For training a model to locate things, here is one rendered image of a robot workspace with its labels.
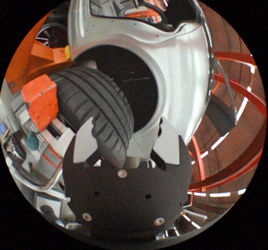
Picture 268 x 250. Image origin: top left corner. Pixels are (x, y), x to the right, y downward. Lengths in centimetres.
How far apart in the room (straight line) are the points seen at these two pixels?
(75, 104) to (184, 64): 49
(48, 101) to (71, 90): 7
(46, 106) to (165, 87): 49
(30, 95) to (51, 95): 5
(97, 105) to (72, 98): 7
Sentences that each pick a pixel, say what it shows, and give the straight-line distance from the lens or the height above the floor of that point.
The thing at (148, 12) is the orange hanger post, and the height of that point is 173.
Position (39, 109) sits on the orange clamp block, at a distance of 18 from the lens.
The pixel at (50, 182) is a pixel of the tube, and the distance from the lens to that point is 34.
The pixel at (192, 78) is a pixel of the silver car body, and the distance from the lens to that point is 51.
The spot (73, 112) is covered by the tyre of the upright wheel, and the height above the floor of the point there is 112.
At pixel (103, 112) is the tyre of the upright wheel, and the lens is 21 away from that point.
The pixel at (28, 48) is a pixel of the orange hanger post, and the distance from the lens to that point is 44.
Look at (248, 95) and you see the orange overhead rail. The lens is 207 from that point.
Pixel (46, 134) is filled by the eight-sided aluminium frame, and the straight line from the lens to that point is 21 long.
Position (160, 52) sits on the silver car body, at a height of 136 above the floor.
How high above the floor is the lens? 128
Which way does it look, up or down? 16 degrees down
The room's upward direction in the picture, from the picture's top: 87 degrees clockwise
